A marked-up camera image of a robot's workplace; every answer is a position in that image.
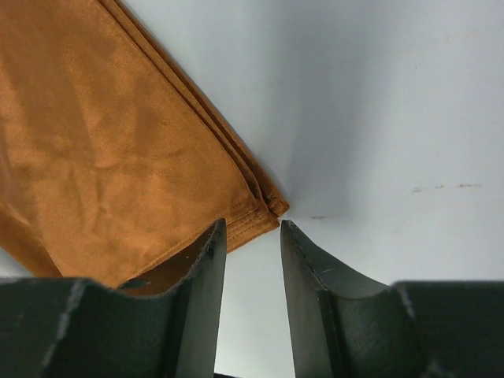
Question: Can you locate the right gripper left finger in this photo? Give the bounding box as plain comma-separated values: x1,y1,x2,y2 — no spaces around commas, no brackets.
1,220,227,377

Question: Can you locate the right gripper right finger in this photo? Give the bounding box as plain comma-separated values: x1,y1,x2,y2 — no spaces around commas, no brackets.
280,220,503,377

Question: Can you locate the orange cloth napkin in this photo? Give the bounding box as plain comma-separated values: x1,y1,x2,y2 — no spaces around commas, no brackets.
1,1,289,287

